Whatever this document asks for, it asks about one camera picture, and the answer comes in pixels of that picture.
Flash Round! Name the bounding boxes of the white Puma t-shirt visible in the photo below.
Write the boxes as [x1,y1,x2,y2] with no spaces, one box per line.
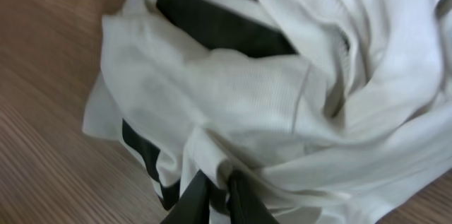
[83,0,451,223]

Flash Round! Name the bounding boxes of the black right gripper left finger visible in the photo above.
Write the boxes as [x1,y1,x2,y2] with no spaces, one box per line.
[160,170,210,224]

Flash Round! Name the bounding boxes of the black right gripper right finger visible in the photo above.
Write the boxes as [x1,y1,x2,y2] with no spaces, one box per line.
[227,170,279,224]

